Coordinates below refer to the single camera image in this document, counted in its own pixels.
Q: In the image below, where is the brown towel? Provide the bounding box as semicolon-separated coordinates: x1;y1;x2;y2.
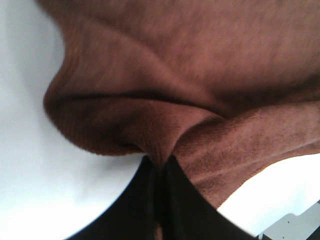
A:
39;0;320;207

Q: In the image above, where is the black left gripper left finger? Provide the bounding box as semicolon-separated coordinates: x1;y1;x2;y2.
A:
69;155;157;240

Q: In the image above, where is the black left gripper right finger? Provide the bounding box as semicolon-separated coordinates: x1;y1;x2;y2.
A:
161;155;255;240

